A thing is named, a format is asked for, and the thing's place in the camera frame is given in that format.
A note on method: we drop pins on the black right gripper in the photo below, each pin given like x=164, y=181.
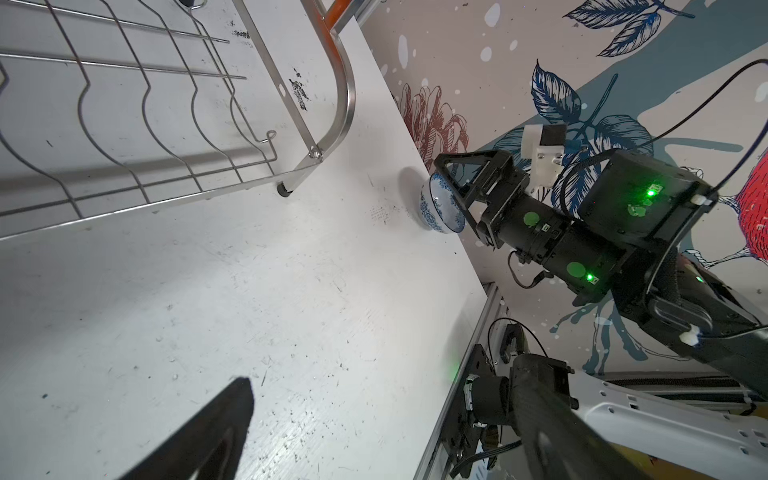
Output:
x=535, y=232

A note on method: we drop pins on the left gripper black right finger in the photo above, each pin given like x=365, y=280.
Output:
x=557, y=443

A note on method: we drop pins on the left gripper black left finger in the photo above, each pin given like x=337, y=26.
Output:
x=209, y=445

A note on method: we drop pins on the blue white floral bowl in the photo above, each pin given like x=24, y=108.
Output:
x=438, y=207

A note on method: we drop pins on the steel wire dish rack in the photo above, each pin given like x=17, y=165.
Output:
x=115, y=107

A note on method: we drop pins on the orange plastic bowl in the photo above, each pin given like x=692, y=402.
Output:
x=339, y=14

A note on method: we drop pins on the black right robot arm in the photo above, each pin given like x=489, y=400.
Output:
x=623, y=243

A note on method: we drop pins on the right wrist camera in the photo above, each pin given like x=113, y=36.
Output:
x=544, y=146

